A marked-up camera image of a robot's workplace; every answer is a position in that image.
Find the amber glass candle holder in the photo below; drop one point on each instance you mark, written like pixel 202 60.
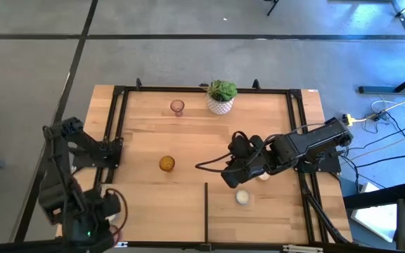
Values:
pixel 167 163

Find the yellow power plug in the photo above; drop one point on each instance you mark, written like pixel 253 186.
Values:
pixel 350 118

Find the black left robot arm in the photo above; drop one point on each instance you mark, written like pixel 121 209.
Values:
pixel 56 182

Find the black frame beam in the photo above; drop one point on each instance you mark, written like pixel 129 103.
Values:
pixel 12 246

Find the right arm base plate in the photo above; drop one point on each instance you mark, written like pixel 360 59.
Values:
pixel 329 168

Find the black divider strip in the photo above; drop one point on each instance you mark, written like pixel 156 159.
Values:
pixel 206 211

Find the dark desk foot bar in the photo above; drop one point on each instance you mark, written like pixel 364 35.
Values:
pixel 378 90

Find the succulent in white pot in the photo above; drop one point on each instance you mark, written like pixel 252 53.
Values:
pixel 220 105

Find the black slanted bar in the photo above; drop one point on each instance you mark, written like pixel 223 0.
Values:
pixel 378 196

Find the silver aluminium bracket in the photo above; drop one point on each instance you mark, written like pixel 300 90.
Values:
pixel 122 244
pixel 302 248

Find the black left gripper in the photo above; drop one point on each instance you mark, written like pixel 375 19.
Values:
pixel 86 218

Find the white flat panel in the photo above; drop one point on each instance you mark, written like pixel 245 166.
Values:
pixel 374 219

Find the black stand leg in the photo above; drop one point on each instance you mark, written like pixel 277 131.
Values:
pixel 274 6

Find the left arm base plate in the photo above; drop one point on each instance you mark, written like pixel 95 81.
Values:
pixel 97 161

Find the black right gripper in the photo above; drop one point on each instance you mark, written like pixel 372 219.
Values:
pixel 250 158

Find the black power adapter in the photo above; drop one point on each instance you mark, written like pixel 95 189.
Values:
pixel 380 116

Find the raised wooden board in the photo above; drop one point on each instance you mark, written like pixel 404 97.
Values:
pixel 160 214

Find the black aluminium table frame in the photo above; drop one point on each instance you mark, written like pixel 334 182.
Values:
pixel 174 89

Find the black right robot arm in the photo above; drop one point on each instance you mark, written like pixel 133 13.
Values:
pixel 315 138

